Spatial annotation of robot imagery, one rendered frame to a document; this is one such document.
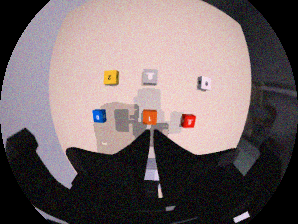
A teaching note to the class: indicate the yellow block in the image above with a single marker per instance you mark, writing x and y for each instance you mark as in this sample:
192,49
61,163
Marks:
111,77

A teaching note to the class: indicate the blue block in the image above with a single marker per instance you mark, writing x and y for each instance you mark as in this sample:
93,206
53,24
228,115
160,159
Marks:
99,116

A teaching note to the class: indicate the red block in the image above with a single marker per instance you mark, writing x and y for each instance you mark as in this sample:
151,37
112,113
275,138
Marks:
188,121

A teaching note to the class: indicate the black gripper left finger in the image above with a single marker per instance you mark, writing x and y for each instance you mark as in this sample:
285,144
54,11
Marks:
126,167

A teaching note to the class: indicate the orange block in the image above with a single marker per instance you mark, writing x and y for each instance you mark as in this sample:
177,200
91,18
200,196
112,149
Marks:
149,117

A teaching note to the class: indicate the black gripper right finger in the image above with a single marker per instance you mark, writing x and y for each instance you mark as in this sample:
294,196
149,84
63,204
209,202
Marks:
177,167

